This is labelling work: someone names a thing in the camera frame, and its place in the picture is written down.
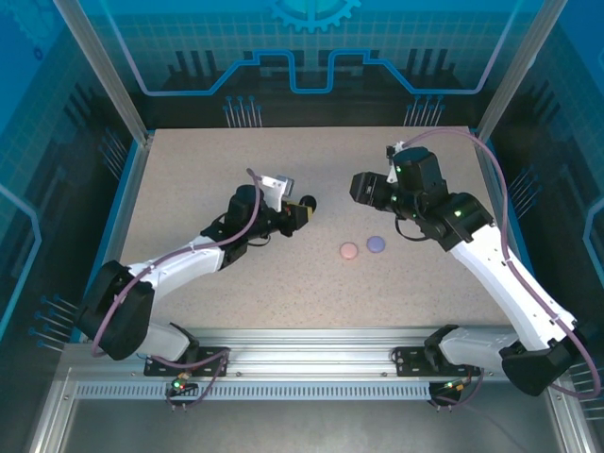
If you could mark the aluminium frame cross beam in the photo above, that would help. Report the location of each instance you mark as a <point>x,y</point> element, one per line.
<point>307,354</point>

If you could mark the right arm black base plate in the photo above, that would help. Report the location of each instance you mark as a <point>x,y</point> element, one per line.
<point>410,363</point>

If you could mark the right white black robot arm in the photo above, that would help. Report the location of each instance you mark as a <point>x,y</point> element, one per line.
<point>495,273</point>

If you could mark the small connector board with LED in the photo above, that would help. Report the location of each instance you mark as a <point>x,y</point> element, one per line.
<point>455,386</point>
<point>181,383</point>

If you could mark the aluminium blue side rail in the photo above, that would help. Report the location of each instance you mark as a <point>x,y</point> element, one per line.
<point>528,264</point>
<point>118,212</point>

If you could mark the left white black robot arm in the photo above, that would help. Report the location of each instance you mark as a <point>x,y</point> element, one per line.
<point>113,307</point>

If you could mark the aluminium lower frame rail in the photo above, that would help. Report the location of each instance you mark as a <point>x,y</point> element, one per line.
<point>568,424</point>
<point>49,415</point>

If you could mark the aluminium frame post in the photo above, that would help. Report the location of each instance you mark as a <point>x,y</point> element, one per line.
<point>106,75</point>
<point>516,71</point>

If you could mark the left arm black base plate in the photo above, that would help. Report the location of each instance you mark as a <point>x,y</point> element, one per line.
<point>158,365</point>

